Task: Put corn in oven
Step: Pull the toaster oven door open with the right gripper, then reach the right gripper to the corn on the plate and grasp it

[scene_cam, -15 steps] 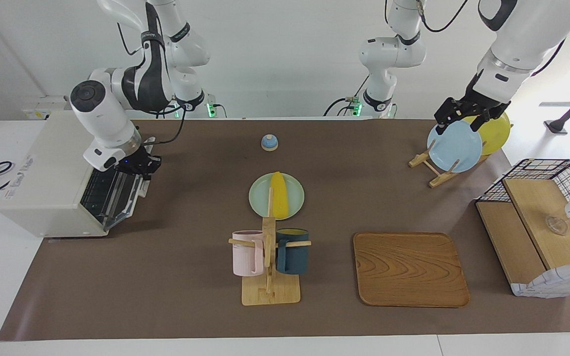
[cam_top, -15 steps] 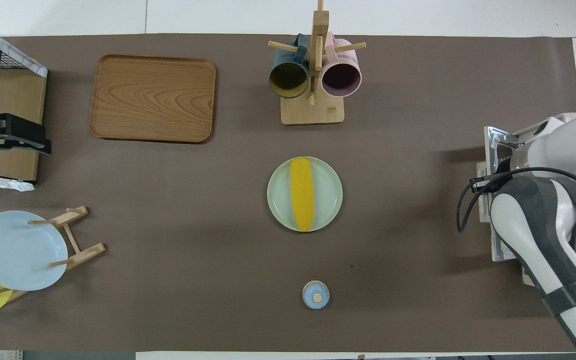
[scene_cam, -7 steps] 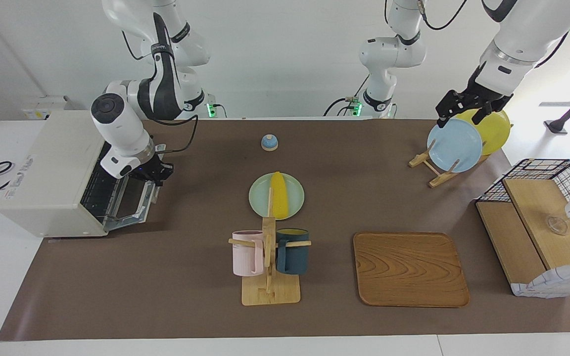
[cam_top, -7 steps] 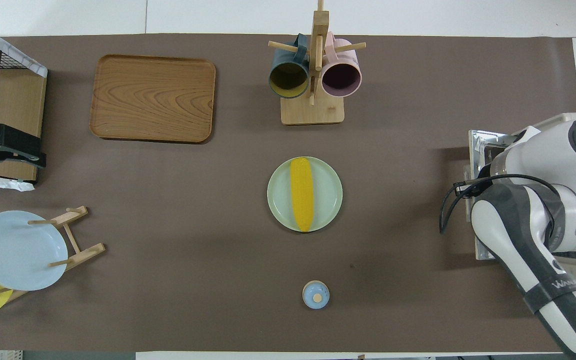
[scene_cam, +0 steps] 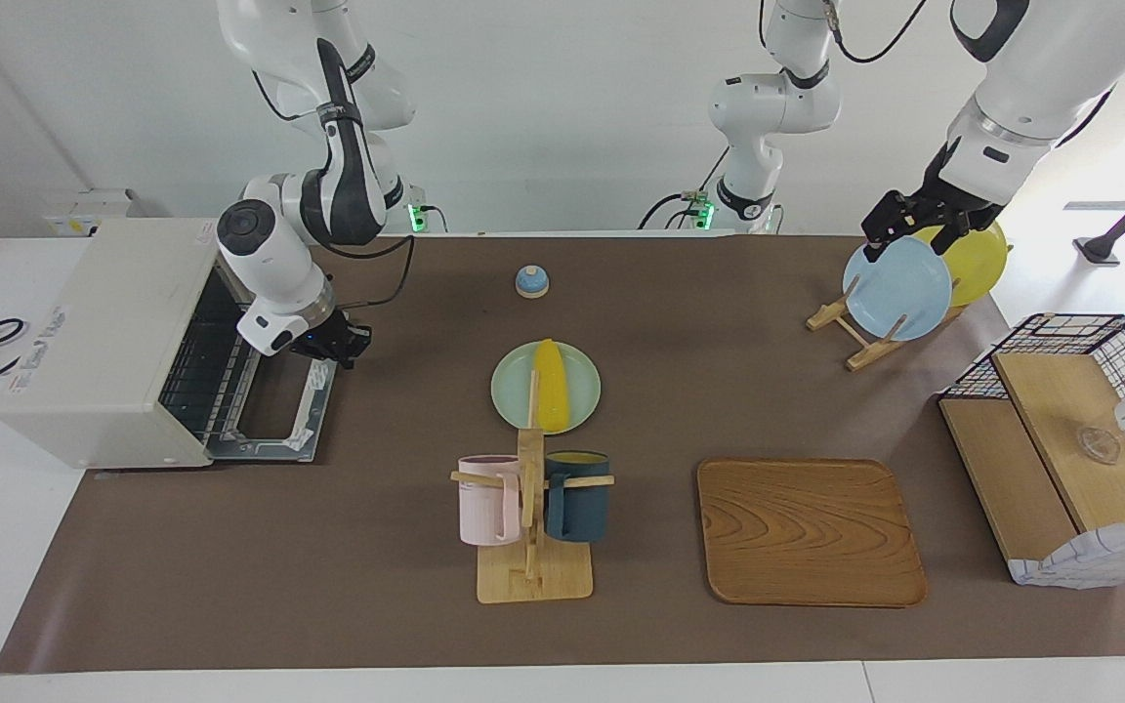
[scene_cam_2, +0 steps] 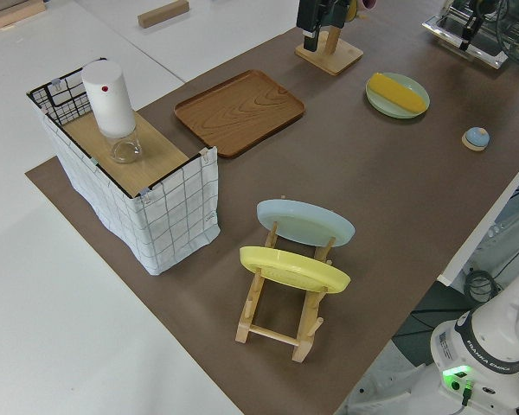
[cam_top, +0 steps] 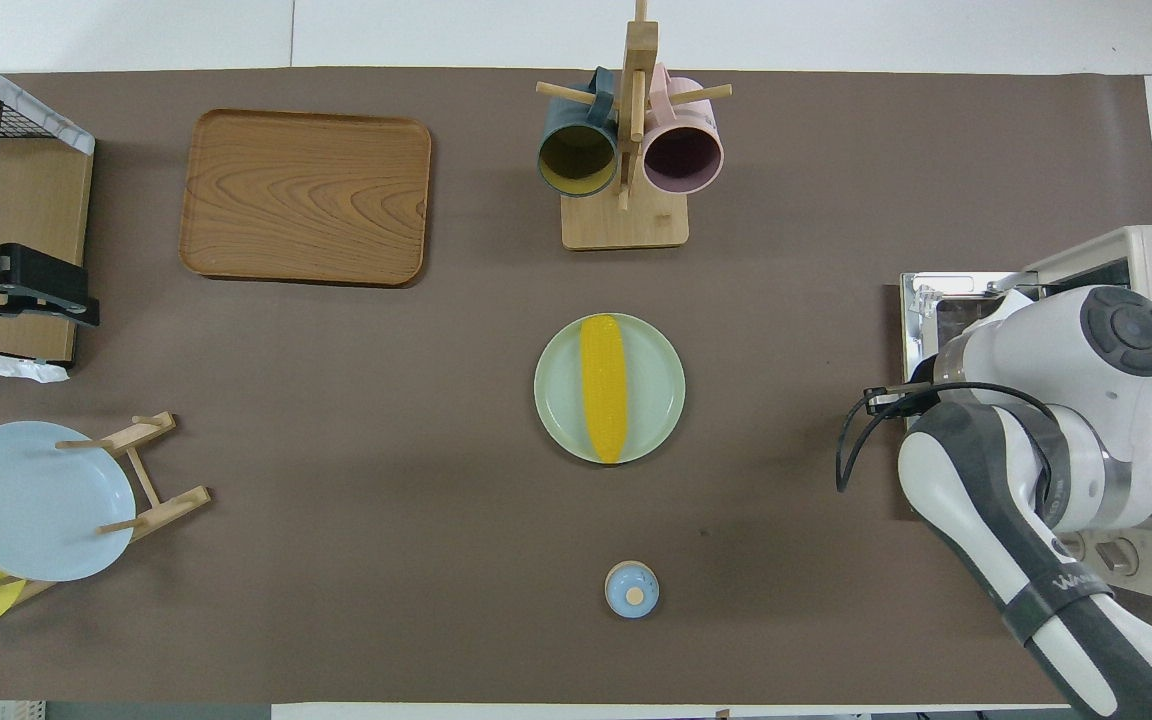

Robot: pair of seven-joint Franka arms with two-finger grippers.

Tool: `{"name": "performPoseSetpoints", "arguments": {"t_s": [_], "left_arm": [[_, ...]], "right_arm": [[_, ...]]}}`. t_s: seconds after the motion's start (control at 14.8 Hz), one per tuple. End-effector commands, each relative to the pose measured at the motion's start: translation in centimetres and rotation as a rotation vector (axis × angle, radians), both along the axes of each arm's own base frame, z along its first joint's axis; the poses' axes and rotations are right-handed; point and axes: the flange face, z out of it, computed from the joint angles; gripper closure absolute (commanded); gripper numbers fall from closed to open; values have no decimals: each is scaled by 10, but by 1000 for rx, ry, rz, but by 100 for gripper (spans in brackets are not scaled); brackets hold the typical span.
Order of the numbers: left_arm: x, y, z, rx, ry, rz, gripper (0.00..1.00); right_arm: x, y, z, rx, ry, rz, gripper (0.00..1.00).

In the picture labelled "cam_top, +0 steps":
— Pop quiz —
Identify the wooden mug tree stand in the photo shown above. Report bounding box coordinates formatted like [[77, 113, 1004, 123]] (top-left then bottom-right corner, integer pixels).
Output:
[[536, 0, 734, 251]]

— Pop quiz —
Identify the yellow corn cob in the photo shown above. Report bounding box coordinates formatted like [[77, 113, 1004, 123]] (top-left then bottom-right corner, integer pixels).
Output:
[[579, 314, 630, 465]]

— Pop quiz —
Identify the wooden serving tray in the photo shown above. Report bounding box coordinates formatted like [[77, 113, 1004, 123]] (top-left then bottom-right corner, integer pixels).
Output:
[[179, 108, 433, 288]]

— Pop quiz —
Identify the brown table mat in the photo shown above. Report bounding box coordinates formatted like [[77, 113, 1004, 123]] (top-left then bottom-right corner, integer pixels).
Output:
[[0, 68, 1152, 706]]

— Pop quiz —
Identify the dark teal mug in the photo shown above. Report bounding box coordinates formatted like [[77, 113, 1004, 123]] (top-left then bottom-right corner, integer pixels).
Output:
[[536, 67, 620, 199]]

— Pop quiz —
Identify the pale green round plate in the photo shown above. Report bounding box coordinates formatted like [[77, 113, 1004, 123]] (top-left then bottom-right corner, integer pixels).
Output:
[[534, 313, 687, 466]]

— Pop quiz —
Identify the wooden plate rack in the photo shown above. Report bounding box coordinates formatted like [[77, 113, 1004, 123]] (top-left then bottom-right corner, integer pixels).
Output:
[[0, 411, 212, 606]]

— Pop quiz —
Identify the light blue plate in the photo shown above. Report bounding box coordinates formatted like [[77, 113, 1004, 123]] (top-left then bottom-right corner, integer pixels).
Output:
[[0, 421, 137, 583]]

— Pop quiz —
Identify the pink mug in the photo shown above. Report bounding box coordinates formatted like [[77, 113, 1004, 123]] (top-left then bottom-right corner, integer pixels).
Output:
[[642, 64, 726, 196]]

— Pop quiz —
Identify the wire basket wooden shelf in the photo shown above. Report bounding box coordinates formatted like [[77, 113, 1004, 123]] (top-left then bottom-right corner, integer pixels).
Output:
[[0, 40, 97, 384]]

